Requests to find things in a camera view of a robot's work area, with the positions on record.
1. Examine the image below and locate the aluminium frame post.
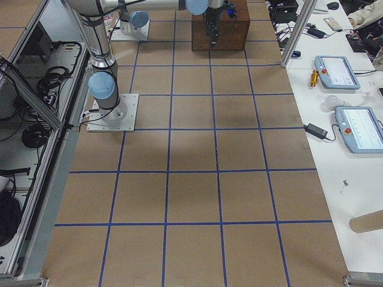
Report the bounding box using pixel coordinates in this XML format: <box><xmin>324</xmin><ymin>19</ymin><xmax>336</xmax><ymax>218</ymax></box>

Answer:
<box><xmin>280</xmin><ymin>0</ymin><xmax>317</xmax><ymax>68</ymax></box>

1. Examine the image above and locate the cardboard tube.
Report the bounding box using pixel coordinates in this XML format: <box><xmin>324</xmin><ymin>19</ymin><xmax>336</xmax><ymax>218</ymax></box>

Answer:
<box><xmin>349</xmin><ymin>210</ymin><xmax>383</xmax><ymax>233</ymax></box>

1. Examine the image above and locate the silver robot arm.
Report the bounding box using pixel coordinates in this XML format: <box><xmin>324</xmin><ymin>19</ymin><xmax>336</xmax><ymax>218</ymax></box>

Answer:
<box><xmin>66</xmin><ymin>1</ymin><xmax>228</xmax><ymax>132</ymax></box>
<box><xmin>119</xmin><ymin>11</ymin><xmax>149</xmax><ymax>35</ymax></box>

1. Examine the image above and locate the small blue connector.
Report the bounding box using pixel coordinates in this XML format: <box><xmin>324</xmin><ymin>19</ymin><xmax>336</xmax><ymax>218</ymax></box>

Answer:
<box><xmin>291</xmin><ymin>50</ymin><xmax>302</xmax><ymax>59</ymax></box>

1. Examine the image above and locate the black power brick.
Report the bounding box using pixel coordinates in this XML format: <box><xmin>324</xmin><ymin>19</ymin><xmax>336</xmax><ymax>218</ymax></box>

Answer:
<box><xmin>303</xmin><ymin>123</ymin><xmax>328</xmax><ymax>139</ymax></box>

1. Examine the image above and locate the teach pendant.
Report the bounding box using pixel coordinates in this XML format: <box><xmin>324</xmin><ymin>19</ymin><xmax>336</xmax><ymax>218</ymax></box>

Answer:
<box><xmin>335</xmin><ymin>106</ymin><xmax>382</xmax><ymax>154</ymax></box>
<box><xmin>314</xmin><ymin>56</ymin><xmax>360</xmax><ymax>90</ymax></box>

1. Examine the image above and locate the lower teach pendant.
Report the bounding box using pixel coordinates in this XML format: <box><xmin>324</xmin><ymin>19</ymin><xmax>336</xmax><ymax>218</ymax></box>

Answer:
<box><xmin>335</xmin><ymin>106</ymin><xmax>382</xmax><ymax>154</ymax></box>

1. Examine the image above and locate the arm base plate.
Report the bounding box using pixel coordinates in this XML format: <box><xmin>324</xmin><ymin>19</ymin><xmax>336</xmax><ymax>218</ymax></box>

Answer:
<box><xmin>111</xmin><ymin>20</ymin><xmax>150</xmax><ymax>42</ymax></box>
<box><xmin>86</xmin><ymin>93</ymin><xmax>139</xmax><ymax>132</ymax></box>

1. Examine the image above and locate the gold cylindrical tool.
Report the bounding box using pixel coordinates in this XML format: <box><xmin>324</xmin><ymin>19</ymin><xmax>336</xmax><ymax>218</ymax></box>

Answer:
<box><xmin>310</xmin><ymin>70</ymin><xmax>318</xmax><ymax>87</ymax></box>

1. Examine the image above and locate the upper teach pendant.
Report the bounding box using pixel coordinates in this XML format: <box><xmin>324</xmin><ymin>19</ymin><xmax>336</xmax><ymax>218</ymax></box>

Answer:
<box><xmin>314</xmin><ymin>56</ymin><xmax>360</xmax><ymax>90</ymax></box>

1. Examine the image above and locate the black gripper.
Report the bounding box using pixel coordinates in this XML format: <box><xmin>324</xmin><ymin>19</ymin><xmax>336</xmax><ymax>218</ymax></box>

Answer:
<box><xmin>203</xmin><ymin>7</ymin><xmax>223</xmax><ymax>48</ymax></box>

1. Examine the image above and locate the white light bulb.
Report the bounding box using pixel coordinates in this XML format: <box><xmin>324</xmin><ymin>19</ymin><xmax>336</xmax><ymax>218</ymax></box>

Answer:
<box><xmin>321</xmin><ymin>95</ymin><xmax>346</xmax><ymax>112</ymax></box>

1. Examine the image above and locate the dark wooden drawer cabinet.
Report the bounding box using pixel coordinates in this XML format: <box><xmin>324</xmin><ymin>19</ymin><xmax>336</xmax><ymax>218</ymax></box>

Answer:
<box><xmin>191</xmin><ymin>1</ymin><xmax>250</xmax><ymax>51</ymax></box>

